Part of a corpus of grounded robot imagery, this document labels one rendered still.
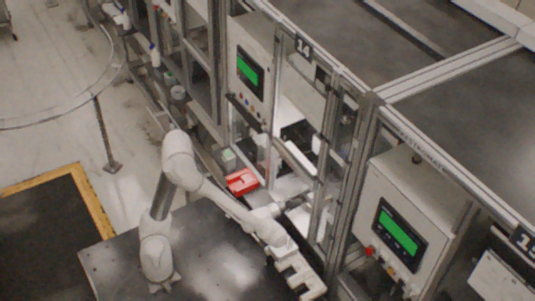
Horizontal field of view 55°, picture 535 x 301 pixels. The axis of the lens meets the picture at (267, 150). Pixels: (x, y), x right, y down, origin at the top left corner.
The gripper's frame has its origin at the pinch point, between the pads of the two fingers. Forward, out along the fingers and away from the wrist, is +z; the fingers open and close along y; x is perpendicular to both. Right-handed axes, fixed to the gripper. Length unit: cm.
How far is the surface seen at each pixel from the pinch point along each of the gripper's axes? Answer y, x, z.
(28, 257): -97, 116, -150
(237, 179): -6.9, 34.5, -24.7
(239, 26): 83, 51, -12
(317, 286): -14, -43, -23
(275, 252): -7.4, -18.2, -32.7
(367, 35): 100, -5, 17
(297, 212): -9.5, -2.0, -7.6
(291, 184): -9.6, 17.0, 1.3
